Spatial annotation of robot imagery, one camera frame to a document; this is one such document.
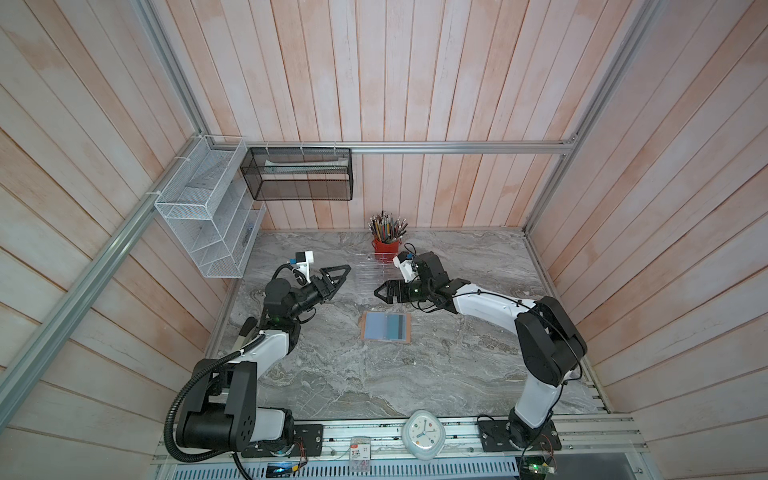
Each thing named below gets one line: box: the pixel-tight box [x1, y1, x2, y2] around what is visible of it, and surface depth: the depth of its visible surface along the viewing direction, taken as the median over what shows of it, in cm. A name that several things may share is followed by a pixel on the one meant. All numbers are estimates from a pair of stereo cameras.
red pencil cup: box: [371, 239, 402, 263], surface depth 106 cm
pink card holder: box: [359, 311, 413, 344], surface depth 95 cm
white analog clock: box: [402, 410, 446, 461], surface depth 73 cm
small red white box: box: [349, 436, 371, 472], surface depth 71 cm
